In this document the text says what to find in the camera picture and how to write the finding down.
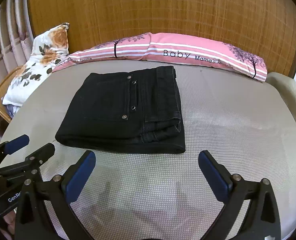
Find black denim pants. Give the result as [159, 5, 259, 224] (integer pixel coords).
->
[55, 66, 185, 154]

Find rattan chair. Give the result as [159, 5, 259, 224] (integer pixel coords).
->
[0, 67, 21, 123]

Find beige woven bed mat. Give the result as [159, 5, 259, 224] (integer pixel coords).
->
[0, 59, 296, 240]

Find pink striped curtain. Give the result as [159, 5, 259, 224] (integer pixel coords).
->
[0, 0, 33, 138]

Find floral orange white pillow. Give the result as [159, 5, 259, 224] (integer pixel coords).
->
[2, 22, 70, 107]

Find beige blanket beside bed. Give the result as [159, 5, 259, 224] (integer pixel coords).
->
[266, 72, 296, 122]

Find pink striped Baby pillow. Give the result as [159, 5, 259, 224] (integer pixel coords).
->
[54, 33, 268, 82]

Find wooden bamboo headboard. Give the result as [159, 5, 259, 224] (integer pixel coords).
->
[27, 0, 296, 77]

